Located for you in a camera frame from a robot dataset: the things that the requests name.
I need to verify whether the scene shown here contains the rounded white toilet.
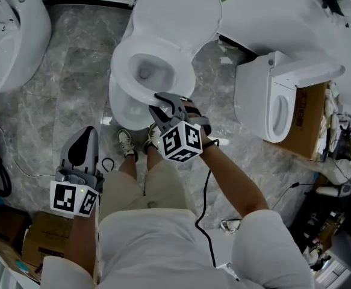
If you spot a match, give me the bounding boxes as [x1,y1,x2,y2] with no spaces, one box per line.
[0,0,53,95]

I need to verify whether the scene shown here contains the dark brown cardboard box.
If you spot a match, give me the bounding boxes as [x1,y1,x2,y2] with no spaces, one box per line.
[0,208,32,252]

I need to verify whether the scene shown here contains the small black cable loop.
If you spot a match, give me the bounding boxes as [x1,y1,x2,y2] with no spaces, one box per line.
[101,157,115,172]

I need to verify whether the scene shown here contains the pile of workshop clutter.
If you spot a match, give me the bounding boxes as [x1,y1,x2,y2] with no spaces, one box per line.
[301,79,351,287]

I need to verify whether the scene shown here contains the person's sneaker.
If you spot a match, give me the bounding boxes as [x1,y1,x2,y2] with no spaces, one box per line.
[141,122,163,155]
[117,128,139,163]

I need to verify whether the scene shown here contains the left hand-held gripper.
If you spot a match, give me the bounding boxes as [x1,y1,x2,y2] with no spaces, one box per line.
[49,126,105,219]

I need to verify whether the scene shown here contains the square white toilet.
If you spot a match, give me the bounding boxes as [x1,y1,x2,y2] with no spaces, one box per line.
[233,51,346,145]

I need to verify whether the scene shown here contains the large printed cardboard box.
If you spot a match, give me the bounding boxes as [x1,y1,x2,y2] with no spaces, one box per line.
[279,82,330,161]

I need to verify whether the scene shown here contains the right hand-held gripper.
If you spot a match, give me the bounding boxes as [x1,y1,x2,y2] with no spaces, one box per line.
[149,92,212,163]

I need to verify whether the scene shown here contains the black wall bracket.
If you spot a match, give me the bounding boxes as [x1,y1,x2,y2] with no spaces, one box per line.
[317,0,351,28]

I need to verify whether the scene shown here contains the person's leg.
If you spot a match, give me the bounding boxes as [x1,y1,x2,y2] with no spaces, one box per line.
[117,154,138,181]
[146,145,164,174]

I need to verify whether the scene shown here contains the person's beige shorts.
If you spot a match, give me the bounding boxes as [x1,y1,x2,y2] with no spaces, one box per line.
[98,158,199,223]

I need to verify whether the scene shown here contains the person's right leg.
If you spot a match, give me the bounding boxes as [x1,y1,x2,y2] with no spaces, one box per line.
[146,145,164,174]

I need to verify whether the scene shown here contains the person's right forearm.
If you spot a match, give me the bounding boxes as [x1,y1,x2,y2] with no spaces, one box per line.
[197,129,270,221]

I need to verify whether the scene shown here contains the person's right sneaker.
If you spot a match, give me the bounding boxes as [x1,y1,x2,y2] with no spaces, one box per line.
[141,122,163,155]

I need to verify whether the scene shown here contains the white toilet bowl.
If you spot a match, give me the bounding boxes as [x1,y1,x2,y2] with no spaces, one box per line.
[108,52,176,131]

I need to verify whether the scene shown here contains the white toilet lid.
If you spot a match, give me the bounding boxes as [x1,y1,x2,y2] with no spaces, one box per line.
[132,0,223,63]

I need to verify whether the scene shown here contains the person's left leg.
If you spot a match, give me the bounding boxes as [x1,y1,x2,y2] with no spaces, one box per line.
[117,154,138,181]

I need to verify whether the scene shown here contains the white toilet seat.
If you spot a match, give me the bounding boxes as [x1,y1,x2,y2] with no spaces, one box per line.
[110,36,197,107]

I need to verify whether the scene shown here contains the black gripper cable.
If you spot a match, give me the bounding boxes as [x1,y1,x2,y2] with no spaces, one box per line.
[194,139,222,268]

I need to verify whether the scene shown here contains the person's left sneaker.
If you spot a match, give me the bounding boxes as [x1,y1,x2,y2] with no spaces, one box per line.
[117,128,139,163]

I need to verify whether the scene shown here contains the thin cable with black plug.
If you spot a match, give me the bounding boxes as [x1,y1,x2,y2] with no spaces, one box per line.
[270,181,315,211]

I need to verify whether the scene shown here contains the person's right hand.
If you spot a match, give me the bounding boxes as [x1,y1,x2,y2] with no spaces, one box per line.
[181,100,202,119]

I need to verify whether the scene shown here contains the thin white floor cable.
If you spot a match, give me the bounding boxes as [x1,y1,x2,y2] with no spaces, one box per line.
[0,112,56,179]

